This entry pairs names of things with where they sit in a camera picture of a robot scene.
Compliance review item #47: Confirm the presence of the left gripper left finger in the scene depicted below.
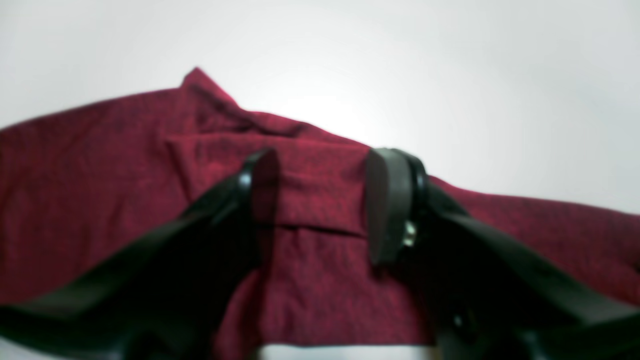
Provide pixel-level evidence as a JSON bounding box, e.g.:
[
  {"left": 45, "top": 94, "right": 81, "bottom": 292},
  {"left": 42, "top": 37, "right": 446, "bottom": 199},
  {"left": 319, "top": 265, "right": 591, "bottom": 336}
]
[{"left": 1, "top": 148, "right": 281, "bottom": 360}]

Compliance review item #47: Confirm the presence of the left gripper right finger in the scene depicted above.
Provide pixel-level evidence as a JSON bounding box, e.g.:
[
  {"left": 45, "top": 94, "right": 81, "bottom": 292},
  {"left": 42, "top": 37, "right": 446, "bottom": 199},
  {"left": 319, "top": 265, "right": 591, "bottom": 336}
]
[{"left": 365, "top": 148, "right": 639, "bottom": 360}]

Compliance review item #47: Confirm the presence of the dark red long-sleeve t-shirt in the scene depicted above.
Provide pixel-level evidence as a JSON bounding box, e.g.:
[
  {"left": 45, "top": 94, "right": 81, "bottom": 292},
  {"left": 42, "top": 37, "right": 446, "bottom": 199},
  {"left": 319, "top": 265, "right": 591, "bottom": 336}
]
[{"left": 1, "top": 69, "right": 639, "bottom": 360}]

